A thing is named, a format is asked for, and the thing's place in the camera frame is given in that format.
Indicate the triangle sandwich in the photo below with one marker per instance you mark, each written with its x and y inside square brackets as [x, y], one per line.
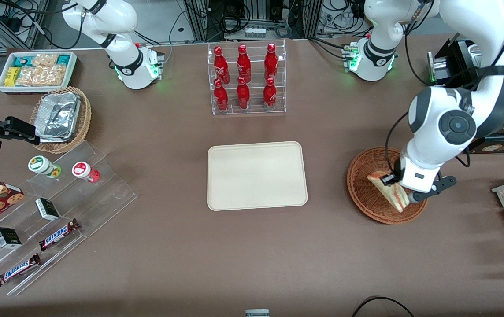
[395, 198]

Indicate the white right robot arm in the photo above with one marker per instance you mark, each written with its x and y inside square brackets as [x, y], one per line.
[120, 17]

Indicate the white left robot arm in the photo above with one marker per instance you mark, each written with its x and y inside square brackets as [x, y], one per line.
[450, 119]

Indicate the brown round wicker basket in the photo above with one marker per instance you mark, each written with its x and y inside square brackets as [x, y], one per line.
[362, 193]

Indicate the tan wicker basket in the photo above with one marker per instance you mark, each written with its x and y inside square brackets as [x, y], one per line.
[85, 114]

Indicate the cream plastic tray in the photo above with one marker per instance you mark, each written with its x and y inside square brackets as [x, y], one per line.
[256, 176]

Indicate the aluminium foil container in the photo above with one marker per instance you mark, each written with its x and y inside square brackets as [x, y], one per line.
[58, 116]

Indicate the green lid jar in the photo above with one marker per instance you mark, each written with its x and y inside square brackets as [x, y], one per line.
[40, 165]

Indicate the yellow snack packet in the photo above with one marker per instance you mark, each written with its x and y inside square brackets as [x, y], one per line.
[12, 77]

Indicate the clear cracker bag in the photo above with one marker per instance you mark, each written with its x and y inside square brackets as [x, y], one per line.
[45, 60]
[53, 75]
[29, 75]

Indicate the teal snack packet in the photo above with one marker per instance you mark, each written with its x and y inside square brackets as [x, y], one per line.
[63, 59]
[22, 60]

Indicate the red lid jar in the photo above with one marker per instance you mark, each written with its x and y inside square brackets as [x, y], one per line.
[82, 170]

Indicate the white snack bin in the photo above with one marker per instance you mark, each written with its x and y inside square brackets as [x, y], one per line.
[72, 70]

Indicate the small black box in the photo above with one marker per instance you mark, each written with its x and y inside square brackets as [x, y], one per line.
[7, 237]
[47, 209]

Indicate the silver black device box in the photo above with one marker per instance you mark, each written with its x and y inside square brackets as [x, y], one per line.
[439, 66]

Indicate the clear acrylic stepped display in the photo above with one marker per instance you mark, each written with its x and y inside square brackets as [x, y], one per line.
[102, 193]

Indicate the snickers bar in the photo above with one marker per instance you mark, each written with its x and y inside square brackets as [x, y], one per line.
[16, 269]
[58, 234]

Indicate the red cola bottle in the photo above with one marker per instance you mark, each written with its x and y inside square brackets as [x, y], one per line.
[221, 66]
[271, 64]
[269, 94]
[243, 94]
[243, 66]
[221, 97]

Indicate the clear acrylic bottle rack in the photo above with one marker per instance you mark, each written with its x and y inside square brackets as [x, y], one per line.
[254, 108]

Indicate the small grey block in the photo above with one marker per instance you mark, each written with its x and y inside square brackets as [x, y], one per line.
[257, 313]

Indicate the white power strip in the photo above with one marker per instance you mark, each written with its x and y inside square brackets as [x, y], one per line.
[255, 32]

